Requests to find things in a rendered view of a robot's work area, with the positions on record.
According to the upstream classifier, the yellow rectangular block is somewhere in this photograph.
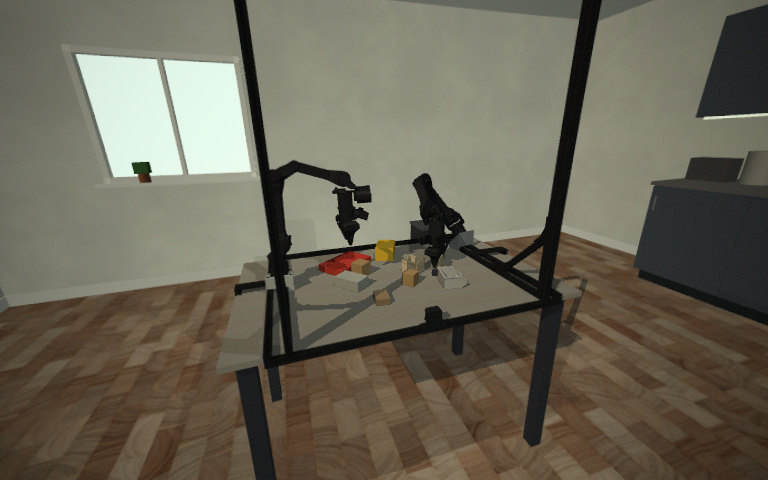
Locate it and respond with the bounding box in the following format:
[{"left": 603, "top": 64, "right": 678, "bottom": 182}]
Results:
[{"left": 375, "top": 240, "right": 395, "bottom": 261}]

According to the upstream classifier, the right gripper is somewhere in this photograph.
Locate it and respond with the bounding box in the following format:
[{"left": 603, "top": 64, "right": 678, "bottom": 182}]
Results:
[{"left": 424, "top": 231, "right": 449, "bottom": 268}]

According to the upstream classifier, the red flat rectangular block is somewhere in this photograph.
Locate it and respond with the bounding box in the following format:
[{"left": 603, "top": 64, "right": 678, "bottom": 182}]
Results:
[{"left": 319, "top": 251, "right": 371, "bottom": 276}]

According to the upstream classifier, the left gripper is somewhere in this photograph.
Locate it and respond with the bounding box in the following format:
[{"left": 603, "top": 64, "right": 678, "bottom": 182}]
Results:
[{"left": 336, "top": 204, "right": 360, "bottom": 245}]

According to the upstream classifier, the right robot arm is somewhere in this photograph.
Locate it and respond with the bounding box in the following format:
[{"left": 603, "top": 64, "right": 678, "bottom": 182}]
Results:
[{"left": 412, "top": 173, "right": 466, "bottom": 246}]

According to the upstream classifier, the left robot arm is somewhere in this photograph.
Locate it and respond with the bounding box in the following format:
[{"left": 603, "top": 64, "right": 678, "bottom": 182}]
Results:
[{"left": 270, "top": 160, "right": 372, "bottom": 275}]

